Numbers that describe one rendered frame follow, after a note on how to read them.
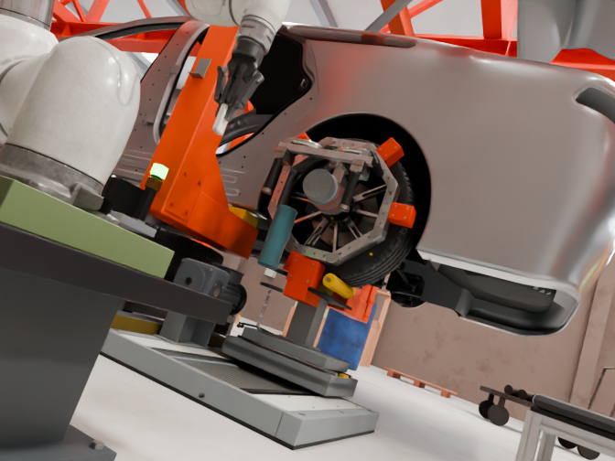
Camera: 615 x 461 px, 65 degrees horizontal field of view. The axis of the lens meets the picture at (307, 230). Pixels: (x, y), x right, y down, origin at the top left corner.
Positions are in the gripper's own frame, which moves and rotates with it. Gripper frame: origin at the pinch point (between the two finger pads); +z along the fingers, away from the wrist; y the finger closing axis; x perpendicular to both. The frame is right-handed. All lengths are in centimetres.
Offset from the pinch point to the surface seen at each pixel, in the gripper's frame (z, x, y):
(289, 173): -19, 95, -23
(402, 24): -184, 211, -34
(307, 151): -23, 74, -9
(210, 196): 4, 78, -46
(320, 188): -10, 77, 1
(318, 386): 61, 89, 22
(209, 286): 40, 67, -25
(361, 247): 6, 89, 20
